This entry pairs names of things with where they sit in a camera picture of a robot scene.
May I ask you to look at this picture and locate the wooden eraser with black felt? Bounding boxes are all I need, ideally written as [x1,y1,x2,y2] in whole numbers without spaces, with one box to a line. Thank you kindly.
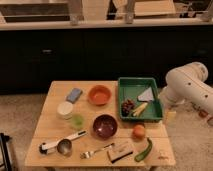
[107,141,133,163]

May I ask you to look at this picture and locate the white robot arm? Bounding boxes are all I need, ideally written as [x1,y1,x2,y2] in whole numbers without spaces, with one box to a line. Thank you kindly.
[159,62,213,127]

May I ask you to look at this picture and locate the orange bowl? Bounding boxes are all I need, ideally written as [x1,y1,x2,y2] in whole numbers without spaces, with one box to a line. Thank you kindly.
[88,85,111,105]

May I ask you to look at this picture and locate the purple bowl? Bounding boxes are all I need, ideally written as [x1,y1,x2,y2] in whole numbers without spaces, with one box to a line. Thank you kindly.
[93,114,118,139]

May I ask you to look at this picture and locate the dark grapes bunch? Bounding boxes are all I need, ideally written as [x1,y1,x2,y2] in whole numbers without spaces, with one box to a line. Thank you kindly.
[121,99,135,116]

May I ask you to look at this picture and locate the green plastic tray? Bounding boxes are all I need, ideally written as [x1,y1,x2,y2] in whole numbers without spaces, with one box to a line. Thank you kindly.
[118,77,163,122]

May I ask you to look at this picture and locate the blue sponge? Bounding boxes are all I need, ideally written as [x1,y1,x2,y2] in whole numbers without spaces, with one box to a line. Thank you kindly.
[66,88,83,103]

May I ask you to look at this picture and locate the yellow corn cob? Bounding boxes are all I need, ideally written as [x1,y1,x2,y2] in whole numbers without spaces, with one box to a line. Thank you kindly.
[133,102,148,116]

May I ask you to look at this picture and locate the green translucent cup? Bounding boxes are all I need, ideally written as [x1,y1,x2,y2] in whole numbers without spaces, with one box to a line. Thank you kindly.
[70,114,84,130]

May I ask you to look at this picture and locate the wooden table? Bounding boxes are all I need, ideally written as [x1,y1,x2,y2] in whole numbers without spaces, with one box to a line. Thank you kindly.
[25,81,176,169]

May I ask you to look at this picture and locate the orange fruit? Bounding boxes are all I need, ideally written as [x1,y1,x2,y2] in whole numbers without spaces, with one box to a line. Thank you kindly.
[132,125,146,139]

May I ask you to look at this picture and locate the silver fork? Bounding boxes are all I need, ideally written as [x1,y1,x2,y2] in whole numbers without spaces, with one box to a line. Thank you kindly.
[80,143,115,159]

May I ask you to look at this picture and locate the green cucumber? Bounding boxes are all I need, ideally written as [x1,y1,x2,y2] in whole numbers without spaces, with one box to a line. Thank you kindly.
[134,138,153,162]

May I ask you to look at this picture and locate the dark cabinet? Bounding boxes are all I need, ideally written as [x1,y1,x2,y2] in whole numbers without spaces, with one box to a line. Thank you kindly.
[0,26,213,94]

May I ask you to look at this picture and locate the black object at floor left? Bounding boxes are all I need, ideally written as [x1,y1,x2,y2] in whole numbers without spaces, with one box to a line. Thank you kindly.
[0,133,13,171]

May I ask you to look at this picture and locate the white handled measuring scoop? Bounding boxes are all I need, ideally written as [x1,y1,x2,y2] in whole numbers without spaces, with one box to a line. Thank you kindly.
[39,130,87,155]

